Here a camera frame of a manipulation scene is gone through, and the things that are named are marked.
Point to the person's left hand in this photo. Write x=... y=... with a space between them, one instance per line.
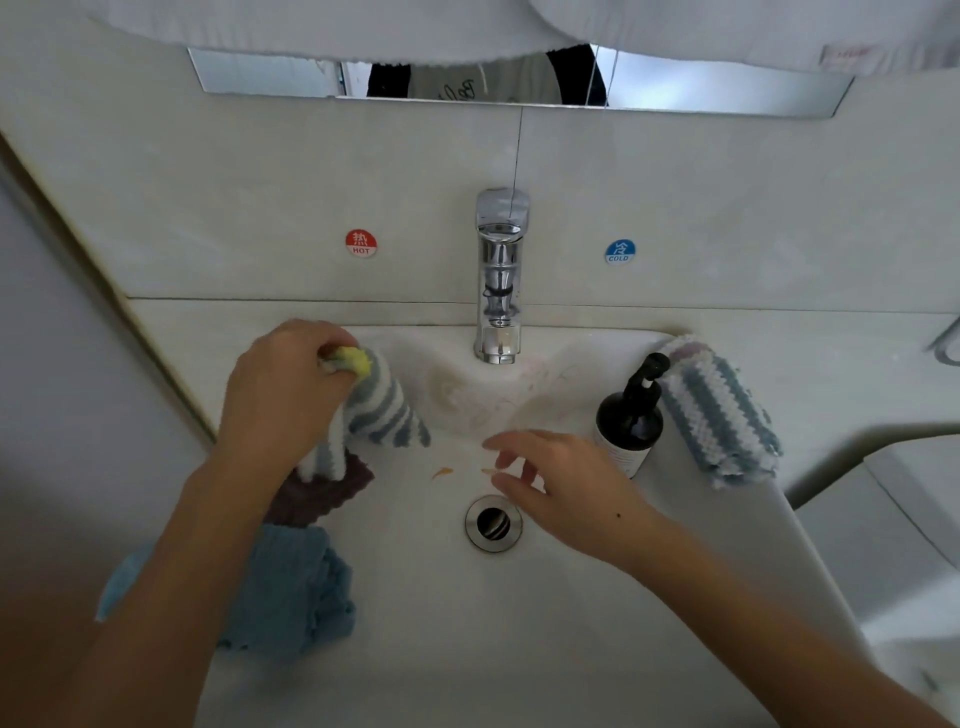
x=278 y=398

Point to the person's right hand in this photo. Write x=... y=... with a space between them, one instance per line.
x=585 y=495

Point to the brown cloth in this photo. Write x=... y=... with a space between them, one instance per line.
x=323 y=495

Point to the white ceramic sink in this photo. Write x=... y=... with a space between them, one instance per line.
x=525 y=630

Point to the pink white striped cloth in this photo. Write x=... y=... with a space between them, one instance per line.
x=678 y=348

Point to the blue stained cloth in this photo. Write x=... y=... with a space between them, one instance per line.
x=285 y=593

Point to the person's left forearm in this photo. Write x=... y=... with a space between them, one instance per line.
x=165 y=600

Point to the person's right forearm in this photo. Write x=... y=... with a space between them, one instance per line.
x=780 y=638

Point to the metal sink drain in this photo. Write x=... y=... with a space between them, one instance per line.
x=494 y=524

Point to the black pump soap bottle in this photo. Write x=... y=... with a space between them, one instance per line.
x=630 y=420

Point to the red round sticker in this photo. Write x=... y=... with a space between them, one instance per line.
x=362 y=242

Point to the chrome faucet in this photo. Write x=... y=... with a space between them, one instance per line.
x=501 y=278

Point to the blue round sticker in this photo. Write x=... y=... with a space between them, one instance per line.
x=620 y=251

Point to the white toilet tank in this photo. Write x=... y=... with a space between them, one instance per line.
x=893 y=555

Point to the white hanging cloth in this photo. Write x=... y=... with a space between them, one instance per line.
x=750 y=30
x=300 y=27

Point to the metal wall shelf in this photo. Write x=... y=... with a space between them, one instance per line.
x=948 y=342

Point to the wall mirror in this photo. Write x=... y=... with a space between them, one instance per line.
x=720 y=83

